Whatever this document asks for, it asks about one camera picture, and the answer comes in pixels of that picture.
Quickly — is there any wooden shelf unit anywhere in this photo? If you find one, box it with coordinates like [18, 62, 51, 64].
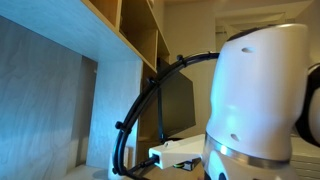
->
[0, 0, 172, 180]

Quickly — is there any white cylindrical lamp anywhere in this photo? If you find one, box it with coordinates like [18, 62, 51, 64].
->
[107, 147, 129, 180]

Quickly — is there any dark monitor screen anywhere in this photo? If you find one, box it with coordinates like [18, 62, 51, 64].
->
[158, 72, 196, 141]

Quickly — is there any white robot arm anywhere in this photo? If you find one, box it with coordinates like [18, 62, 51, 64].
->
[202, 24, 310, 180]

